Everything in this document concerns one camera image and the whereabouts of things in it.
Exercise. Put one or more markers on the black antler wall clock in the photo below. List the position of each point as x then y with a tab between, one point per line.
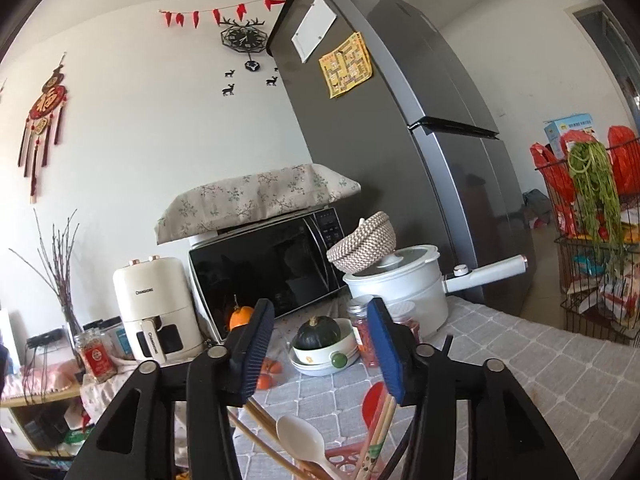
242	37

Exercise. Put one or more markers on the green lime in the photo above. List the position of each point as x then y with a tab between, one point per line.
337	359

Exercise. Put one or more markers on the green leafy vegetables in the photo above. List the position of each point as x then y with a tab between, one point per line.
595	185

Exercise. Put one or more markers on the yellow paper sheet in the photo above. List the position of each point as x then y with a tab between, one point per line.
345	65

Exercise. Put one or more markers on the red knot wall hanging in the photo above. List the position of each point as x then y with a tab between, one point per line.
47	102

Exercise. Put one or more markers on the red label plastic jar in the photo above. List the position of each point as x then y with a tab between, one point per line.
407	320

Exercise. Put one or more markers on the dark green squash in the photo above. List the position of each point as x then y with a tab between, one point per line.
315	335

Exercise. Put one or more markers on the black microwave oven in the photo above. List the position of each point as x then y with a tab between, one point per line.
260	270

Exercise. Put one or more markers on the small red tomatoes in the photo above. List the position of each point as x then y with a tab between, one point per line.
266	381

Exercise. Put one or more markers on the pink plastic basket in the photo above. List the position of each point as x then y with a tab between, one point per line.
342	461

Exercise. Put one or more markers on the red pepper banner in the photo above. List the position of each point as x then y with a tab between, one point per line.
175	19

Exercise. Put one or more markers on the black power strip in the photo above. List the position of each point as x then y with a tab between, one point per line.
47	339

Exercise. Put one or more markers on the white board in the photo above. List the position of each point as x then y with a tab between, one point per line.
312	27

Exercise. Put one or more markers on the grey refrigerator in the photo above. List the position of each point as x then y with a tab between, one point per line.
400	160

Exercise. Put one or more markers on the white pot lid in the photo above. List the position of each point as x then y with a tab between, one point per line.
415	257

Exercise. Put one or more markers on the dried twigs bunch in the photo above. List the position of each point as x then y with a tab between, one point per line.
60	280

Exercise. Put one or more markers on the clear jar of red berries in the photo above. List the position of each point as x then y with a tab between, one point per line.
359	330

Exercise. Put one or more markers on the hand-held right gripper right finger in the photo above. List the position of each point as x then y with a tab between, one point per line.
387	350

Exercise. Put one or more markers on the white ceramic bowl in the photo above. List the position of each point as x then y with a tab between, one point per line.
310	365

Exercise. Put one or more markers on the grey checked tablecloth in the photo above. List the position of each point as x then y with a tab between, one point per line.
525	360

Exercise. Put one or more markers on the cream air fryer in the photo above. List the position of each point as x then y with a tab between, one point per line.
150	290

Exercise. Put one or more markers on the red plastic bag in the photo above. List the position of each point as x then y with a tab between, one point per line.
555	175
625	155

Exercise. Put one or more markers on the blue cardboard box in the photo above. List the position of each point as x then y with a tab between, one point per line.
560	127

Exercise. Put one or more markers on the paper-wrapped disposable chopsticks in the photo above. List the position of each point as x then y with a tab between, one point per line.
371	460

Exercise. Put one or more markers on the orange fruit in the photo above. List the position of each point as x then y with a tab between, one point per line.
240	317

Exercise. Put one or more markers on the dark lidded jar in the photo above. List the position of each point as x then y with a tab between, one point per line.
120	340

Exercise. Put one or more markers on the woven straw basket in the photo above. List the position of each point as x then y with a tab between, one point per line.
360	250

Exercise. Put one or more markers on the small tangerine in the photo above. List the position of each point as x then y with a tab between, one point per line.
273	366

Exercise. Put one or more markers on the red plastic spoon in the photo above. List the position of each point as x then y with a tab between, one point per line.
372	402

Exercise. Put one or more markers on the red label spice jar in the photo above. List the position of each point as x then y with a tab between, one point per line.
97	360

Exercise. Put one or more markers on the floral cloth cover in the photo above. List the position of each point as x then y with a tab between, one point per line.
250	195

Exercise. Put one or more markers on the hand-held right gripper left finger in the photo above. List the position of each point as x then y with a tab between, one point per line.
257	350

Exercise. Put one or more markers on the white plastic spoon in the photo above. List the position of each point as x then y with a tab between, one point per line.
300	437

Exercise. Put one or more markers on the white electric pot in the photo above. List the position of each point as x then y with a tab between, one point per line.
400	295

